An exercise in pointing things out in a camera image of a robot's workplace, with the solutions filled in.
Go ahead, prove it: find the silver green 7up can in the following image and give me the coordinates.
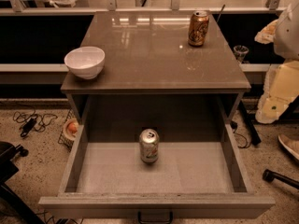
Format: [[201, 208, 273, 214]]
[[139, 129, 160, 163]]

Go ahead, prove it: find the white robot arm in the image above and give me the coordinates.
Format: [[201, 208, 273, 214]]
[[255, 0, 299, 124]]

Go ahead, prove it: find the grey cabinet counter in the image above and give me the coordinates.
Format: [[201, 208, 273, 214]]
[[62, 11, 250, 117]]

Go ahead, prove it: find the open grey top drawer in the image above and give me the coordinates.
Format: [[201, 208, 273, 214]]
[[38, 94, 276, 220]]

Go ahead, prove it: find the gold soda can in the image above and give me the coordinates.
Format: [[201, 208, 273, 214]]
[[188, 10, 209, 47]]

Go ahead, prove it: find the white ceramic bowl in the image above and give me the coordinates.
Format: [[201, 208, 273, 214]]
[[64, 47, 106, 79]]

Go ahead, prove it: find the orange fruit on plate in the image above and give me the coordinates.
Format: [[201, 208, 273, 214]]
[[63, 119, 78, 141]]

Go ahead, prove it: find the clear glass cup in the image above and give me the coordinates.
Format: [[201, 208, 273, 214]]
[[234, 45, 249, 63]]

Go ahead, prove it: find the black chair leg caster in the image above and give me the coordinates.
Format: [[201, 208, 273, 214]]
[[263, 169, 299, 189]]

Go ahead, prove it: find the black office chair base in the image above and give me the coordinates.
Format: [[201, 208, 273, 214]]
[[0, 141, 45, 224]]

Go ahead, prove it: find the black wire basket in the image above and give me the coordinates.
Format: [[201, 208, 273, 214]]
[[58, 110, 78, 150]]

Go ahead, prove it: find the black drawer handle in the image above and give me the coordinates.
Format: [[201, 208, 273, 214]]
[[137, 212, 174, 224]]

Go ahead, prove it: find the black power adapter cable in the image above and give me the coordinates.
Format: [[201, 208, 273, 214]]
[[12, 105, 59, 138]]

